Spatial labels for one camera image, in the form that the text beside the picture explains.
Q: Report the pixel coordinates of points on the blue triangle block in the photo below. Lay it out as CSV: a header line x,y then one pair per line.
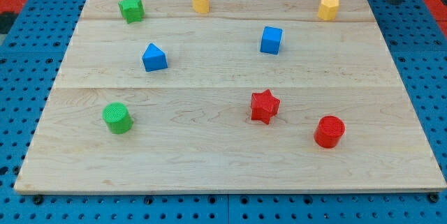
x,y
154,58

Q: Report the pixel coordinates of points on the green cylinder block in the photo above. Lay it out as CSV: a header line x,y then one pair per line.
x,y
117,118

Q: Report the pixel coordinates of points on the yellow hexagon block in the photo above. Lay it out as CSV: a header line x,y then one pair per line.
x,y
328,9

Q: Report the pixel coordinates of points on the red star block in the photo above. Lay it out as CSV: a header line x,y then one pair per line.
x,y
264,106

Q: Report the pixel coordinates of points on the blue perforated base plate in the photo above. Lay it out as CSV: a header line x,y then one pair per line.
x,y
30,59

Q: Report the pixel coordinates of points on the blue cube block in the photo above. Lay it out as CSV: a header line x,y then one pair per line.
x,y
271,40

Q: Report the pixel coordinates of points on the red cylinder block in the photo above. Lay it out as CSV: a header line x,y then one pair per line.
x,y
329,131

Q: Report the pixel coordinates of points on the green star block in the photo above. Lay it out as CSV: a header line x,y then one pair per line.
x,y
131,10

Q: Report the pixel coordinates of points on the wooden board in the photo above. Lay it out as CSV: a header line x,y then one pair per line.
x,y
192,131

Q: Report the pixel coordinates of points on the yellow heart block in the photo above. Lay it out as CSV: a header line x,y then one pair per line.
x,y
201,6

